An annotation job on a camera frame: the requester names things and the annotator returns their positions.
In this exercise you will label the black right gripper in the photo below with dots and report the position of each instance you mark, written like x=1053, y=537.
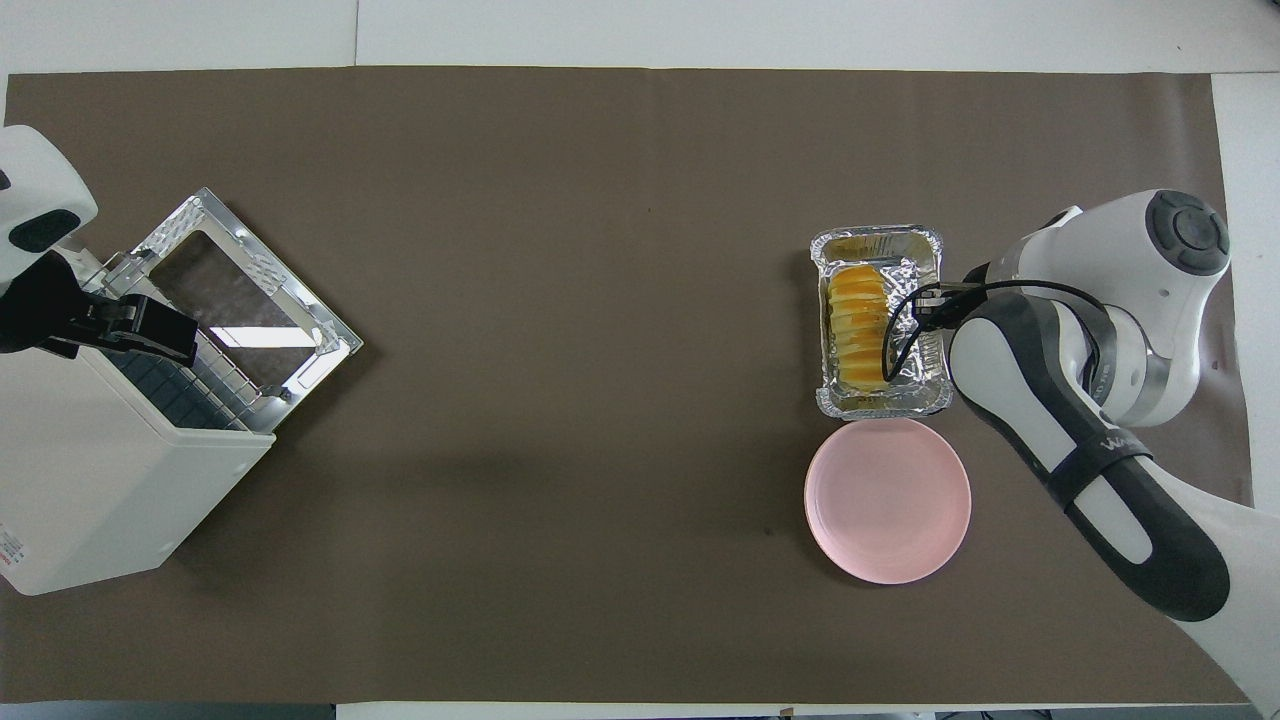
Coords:
x=958, y=303

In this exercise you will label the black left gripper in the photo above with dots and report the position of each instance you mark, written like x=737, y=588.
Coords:
x=50, y=310

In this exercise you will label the golden ridged bread loaf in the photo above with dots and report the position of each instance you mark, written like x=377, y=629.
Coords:
x=858, y=330

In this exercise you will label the aluminium foil tray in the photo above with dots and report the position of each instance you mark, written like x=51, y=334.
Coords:
x=870, y=240

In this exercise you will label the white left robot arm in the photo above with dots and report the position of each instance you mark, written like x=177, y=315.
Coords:
x=40, y=170

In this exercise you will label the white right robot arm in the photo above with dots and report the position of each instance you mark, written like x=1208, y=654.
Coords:
x=1000, y=390

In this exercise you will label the glass oven door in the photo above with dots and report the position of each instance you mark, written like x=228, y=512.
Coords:
x=240, y=290

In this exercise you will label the cream toaster oven body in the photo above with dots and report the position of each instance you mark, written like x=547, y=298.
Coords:
x=90, y=480

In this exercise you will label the pink round plate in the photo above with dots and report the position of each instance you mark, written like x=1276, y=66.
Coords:
x=885, y=500

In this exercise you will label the brown table mat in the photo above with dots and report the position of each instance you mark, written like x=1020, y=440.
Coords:
x=600, y=400

